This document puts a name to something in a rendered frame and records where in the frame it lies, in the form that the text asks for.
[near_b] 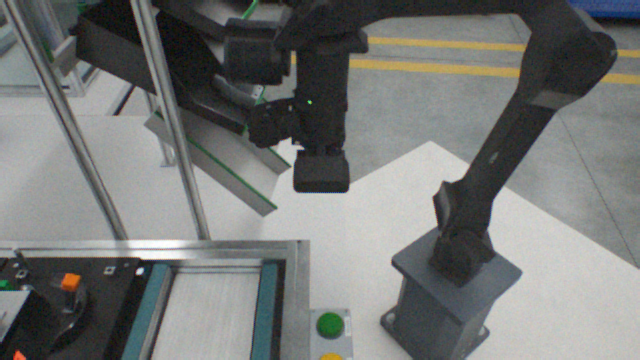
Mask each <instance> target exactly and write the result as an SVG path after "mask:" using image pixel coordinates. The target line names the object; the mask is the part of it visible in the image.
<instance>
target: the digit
mask: <svg viewBox="0 0 640 360"><path fill-rule="evenodd" d="M45 356H46V354H45V353H44V352H43V351H42V350H41V349H40V348H39V347H38V345H37V344H36V343H35V342H34V341H33V340H32V339H31V338H30V336H29V335H28V334H27V333H26V332H25V331H24V330H23V329H22V327H21V326H18V328H17V330H16V332H15V334H14V335H13V337H12V339H11V341H10V343H9V344H8V346H7V348H6V350H5V352H4V354H3V355H2V357H1V359H0V360H44V358H45Z"/></svg>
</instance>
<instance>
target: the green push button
mask: <svg viewBox="0 0 640 360"><path fill-rule="evenodd" d="M318 327H319V330H320V332H321V333H322V334H323V335H325V336H327V337H335V336H336V335H338V334H339V333H340V332H341V330H342V319H341V317H340V316H339V315H338V314H337V313H335V312H326V313H324V314H322V315H321V317H320V318H319V322H318Z"/></svg>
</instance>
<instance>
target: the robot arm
mask: <svg viewBox="0 0 640 360"><path fill-rule="evenodd" d="M508 13H514V14H518V15H519V16H520V17H521V18H522V20H523V21H524V22H525V23H526V25H527V26H528V27H529V29H530V30H531V31H532V34H531V37H530V39H529V42H527V45H526V47H525V50H524V53H523V55H522V59H521V65H520V72H519V78H518V84H517V87H516V89H515V91H514V93H513V95H512V96H511V98H510V100H509V101H508V103H507V105H506V106H505V108H504V110H503V111H502V113H501V115H500V116H499V118H498V120H497V121H496V123H495V125H494V126H493V128H492V130H491V131H490V133H489V135H488V136H487V138H486V139H485V140H484V142H483V144H482V145H481V147H480V149H479V150H478V152H477V154H476V155H475V158H474V160H473V162H472V164H471V165H470V167H469V169H468V170H467V172H466V174H465V175H464V177H463V178H462V179H460V180H458V181H455V182H453V183H450V182H447V181H442V183H441V185H440V188H439V190H438V191H437V193H436V194H434V195H433V196H432V201H433V206H434V211H435V216H436V221H437V225H438V230H439V233H440V234H438V236H437V240H436V243H435V247H434V250H433V252H434V253H435V254H434V255H433V256H431V257H430V258H429V259H428V261H427V262H428V264H430V265H431V266H432V267H433V268H434V269H435V270H437V271H439V272H440V273H441V274H443V275H444V276H445V277H446V278H447V279H448V280H450V281H451V282H452V283H453V284H454V285H455V286H457V287H458V288H462V287H463V286H464V285H465V284H467V283H468V282H469V281H470V280H473V279H474V278H475V277H476V276H478V275H479V274H480V273H481V272H483V271H484V270H485V269H486V265H485V264H484V263H489V262H490V261H491V260H492V258H493V257H494V256H495V252H494V248H493V245H492V242H491V239H490V236H489V232H488V230H487V229H488V227H489V225H490V219H491V212H492V206H493V201H494V199H495V197H496V196H497V194H498V193H499V192H500V190H501V189H502V187H503V186H504V185H505V184H506V183H507V181H508V180H509V178H510V177H511V175H512V174H513V173H514V171H515V170H516V168H517V167H518V165H519V164H520V163H521V161H522V160H523V158H524V157H525V155H526V154H527V153H528V151H529V150H530V148H531V147H532V145H533V144H534V143H535V141H536V140H537V138H538V137H539V135H540V134H541V133H542V131H544V129H545V128H546V126H547V125H548V124H549V122H550V121H551V119H552V118H553V116H554V115H555V114H556V113H557V111H558V110H560V109H561V108H563V107H565V106H567V105H569V104H572V103H574V102H576V101H578V100H580V99H582V98H583V97H585V96H586V95H587V94H588V93H589V92H590V91H591V90H592V89H593V88H594V86H595V85H596V84H597V83H598V82H599V81H600V80H601V79H602V78H603V77H604V76H605V75H606V74H607V73H608V72H609V71H610V69H611V68H612V67H613V65H614V63H615V61H616V59H617V56H618V52H617V48H616V44H615V42H614V40H613V39H612V38H611V37H610V36H609V35H608V34H607V33H606V32H605V31H604V30H603V29H602V28H601V27H600V26H599V25H598V24H597V23H596V22H595V21H594V20H593V19H592V18H591V17H590V16H589V15H588V14H587V13H586V12H585V11H583V10H581V9H579V8H575V7H573V6H572V5H571V4H570V3H569V1H568V0H290V3H288V5H287V6H286V7H284V9H283V12H282V15H281V19H280V22H279V21H266V20H246V19H243V18H235V17H229V18H228V20H227V22H226V24H225V26H224V31H225V41H224V59H223V61H222V68H223V74H224V78H225V80H226V82H227V83H228V84H243V85H268V86H280V84H283V75H284V76H285V77H290V75H291V67H292V51H295V54H296V87H295V88H293V93H294V97H292V98H287V99H285V98H282V99H278V100H274V101H270V102H266V103H263V104H259V105H256V106H255V107H254V108H253V109H251V112H250V115H249V118H248V121H247V126H248V132H249V142H250V143H255V145H256V147H257V148H269V147H273V146H277V145H278V144H279V142H280V141H284V140H287V139H289V138H291V137H292V145H294V146H301V147H302V148H303V149H304V150H296V160H295V162H294V174H293V188H294V190H295V191H296V192H297V193H346V192H348V190H349V188H350V172H349V163H348V161H347V159H346V158H345V150H344V149H342V147H343V145H344V142H345V140H346V131H345V115H346V111H348V99H347V85H348V71H349V57H350V53H354V54H366V53H368V52H369V42H368V34H367V33H366V32H364V31H363V30H362V29H361V28H363V27H366V26H368V25H370V24H372V23H375V22H377V21H380V20H384V19H388V18H398V17H432V16H466V15H500V14H505V15H506V14H508Z"/></svg>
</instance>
